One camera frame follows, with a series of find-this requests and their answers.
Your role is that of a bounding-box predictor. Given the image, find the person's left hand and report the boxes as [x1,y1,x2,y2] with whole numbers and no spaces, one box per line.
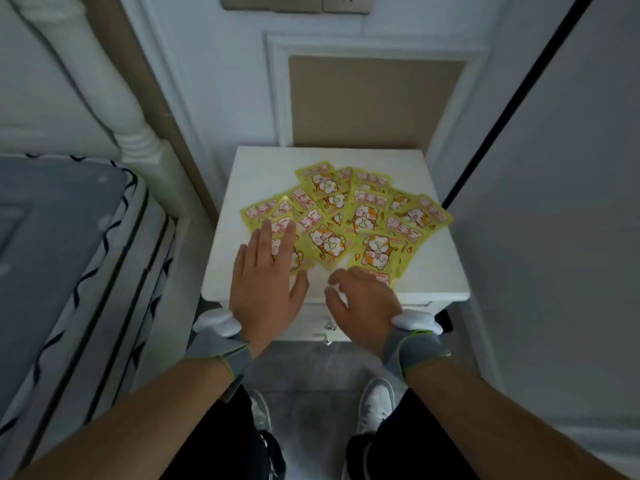
[229,218,310,345]

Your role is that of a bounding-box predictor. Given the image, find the person's right hand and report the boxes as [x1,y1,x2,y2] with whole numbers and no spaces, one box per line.
[323,267,403,355]

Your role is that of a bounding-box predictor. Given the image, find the pile of yellow cat packets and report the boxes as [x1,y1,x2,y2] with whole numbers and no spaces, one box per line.
[239,162,455,288]

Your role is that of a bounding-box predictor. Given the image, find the person's left forearm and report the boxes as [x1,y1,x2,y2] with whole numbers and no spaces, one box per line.
[15,357,236,480]

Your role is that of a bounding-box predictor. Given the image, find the person's right forearm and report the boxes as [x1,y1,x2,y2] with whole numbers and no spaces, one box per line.
[405,362,629,480]

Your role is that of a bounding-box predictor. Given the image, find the person's right white shoe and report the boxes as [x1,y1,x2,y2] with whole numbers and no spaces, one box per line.
[355,378,396,435]

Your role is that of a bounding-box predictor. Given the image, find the person's white shoe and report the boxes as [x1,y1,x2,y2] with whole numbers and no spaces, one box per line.
[247,389,273,433]
[355,378,396,435]

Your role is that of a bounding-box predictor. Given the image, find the person's left white shoe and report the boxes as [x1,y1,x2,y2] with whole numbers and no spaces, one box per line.
[247,389,273,433]

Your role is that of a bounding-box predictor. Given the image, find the person's black trousers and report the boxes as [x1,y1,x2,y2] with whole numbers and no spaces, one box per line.
[159,384,481,480]

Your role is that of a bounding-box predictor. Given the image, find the white wrist tracker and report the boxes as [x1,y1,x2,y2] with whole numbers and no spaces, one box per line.
[193,308,242,339]
[391,309,445,337]

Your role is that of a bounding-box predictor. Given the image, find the grey wristband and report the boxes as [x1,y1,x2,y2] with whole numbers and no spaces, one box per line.
[382,327,451,381]
[185,327,253,403]

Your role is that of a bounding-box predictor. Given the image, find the white bedside table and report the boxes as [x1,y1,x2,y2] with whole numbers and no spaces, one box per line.
[201,146,471,345]

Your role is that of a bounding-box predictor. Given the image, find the grey mattress with striped edge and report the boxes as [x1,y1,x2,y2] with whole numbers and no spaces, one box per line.
[0,153,179,480]

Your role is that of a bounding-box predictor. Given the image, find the white wardrobe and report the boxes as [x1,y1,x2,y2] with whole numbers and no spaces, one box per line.
[439,0,640,445]

